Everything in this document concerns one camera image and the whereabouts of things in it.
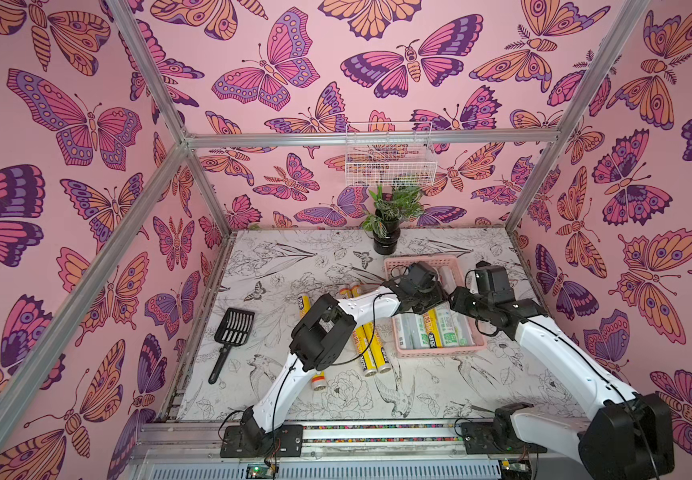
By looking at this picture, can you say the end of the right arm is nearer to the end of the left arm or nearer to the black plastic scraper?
the end of the left arm

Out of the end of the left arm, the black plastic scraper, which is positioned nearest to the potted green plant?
the end of the left arm

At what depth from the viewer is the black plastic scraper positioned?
2.98 feet

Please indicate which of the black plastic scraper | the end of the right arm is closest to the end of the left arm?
the end of the right arm

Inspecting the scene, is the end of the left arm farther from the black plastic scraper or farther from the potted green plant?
the black plastic scraper
